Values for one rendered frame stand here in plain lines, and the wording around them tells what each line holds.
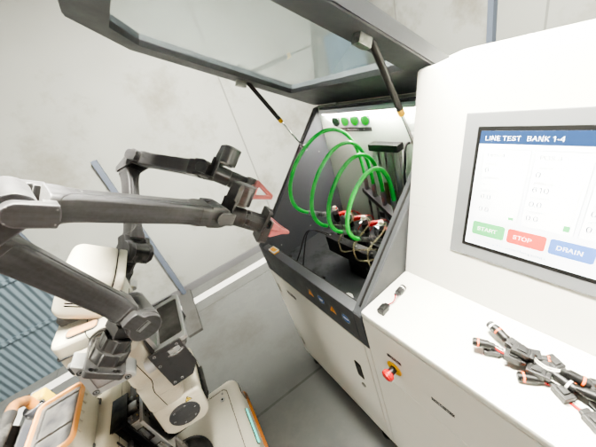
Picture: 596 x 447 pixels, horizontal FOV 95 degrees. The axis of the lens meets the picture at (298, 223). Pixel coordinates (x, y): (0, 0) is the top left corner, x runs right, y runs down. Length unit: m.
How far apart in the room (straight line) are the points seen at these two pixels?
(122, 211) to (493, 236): 0.82
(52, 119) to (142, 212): 2.15
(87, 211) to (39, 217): 0.07
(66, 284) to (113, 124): 2.12
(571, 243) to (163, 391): 1.18
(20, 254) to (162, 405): 0.75
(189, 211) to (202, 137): 2.09
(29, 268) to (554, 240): 0.98
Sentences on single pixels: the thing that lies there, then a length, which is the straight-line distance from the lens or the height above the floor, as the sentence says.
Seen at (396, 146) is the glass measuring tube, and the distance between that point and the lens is 1.13.
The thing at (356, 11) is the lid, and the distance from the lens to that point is 0.67.
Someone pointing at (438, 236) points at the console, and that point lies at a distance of 0.87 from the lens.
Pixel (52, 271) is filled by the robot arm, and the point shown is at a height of 1.47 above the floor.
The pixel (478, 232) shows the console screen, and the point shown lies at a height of 1.18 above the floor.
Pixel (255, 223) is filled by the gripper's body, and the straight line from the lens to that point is 0.81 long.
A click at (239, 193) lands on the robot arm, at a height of 1.40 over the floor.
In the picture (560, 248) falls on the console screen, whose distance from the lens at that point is 0.77.
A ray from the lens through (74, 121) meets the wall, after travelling 2.73.
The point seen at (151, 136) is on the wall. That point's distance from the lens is 2.71.
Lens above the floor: 1.65
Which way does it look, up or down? 29 degrees down
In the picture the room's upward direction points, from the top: 19 degrees counter-clockwise
